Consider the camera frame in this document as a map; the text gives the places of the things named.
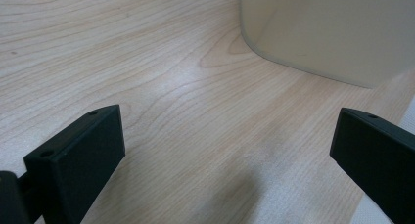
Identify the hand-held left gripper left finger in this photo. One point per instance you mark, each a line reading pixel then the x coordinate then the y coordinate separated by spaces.
pixel 75 171

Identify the cream plastic container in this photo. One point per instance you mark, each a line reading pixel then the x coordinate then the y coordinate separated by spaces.
pixel 326 31

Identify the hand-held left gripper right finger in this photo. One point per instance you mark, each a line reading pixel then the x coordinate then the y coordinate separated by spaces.
pixel 378 158

